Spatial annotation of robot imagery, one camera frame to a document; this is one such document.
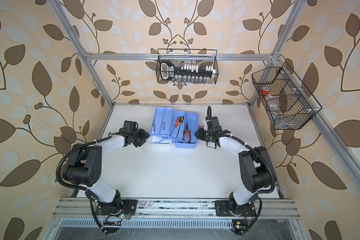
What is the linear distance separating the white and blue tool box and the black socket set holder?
244mm

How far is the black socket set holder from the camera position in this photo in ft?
2.72

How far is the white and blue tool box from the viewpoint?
0.93 m
